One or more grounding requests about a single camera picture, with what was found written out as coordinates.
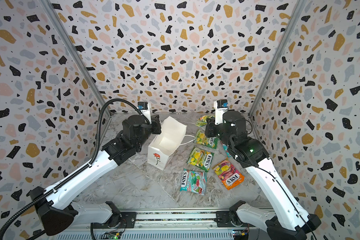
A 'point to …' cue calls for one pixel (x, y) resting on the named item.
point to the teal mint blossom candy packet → (225, 148)
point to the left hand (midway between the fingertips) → (158, 113)
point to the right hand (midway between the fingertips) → (205, 116)
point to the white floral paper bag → (167, 139)
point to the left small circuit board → (113, 235)
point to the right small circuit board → (238, 235)
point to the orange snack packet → (230, 176)
